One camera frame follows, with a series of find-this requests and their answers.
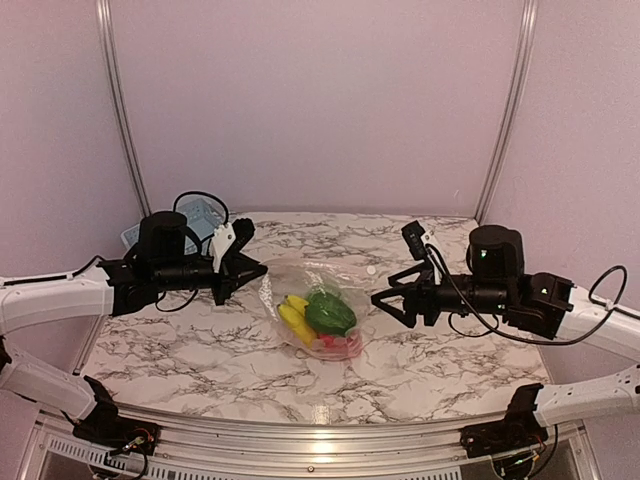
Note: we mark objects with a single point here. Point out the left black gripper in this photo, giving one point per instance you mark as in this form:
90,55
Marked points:
235,269

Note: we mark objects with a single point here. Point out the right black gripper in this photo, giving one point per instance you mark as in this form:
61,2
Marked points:
425,288

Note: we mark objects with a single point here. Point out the clear zip top bag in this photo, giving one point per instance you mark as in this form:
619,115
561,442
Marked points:
301,278

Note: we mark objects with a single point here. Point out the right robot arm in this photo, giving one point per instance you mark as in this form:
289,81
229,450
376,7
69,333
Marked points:
546,309

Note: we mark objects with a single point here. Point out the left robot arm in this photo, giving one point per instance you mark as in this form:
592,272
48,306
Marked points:
167,257

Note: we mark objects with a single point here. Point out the fake yellow banana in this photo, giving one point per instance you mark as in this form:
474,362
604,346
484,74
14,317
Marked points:
292,313

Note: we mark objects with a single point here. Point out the fake red food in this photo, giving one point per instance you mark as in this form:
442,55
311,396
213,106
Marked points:
333,347

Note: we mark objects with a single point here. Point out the blue plastic basket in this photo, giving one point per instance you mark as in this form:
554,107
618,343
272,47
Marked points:
202,217

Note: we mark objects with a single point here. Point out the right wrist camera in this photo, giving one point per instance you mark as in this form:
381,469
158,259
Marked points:
415,237

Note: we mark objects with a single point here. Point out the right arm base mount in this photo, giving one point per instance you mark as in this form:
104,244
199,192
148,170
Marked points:
496,437

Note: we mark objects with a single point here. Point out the aluminium front frame rail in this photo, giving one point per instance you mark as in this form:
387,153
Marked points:
190,447

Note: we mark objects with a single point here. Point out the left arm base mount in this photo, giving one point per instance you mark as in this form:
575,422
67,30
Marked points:
120,434

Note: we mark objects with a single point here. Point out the left aluminium corner post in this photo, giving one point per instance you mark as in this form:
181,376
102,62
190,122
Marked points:
109,49

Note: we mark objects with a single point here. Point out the aluminium corner post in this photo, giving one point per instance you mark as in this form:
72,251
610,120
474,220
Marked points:
109,49
517,85

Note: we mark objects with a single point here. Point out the right aluminium corner post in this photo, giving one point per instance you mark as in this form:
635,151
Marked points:
517,85

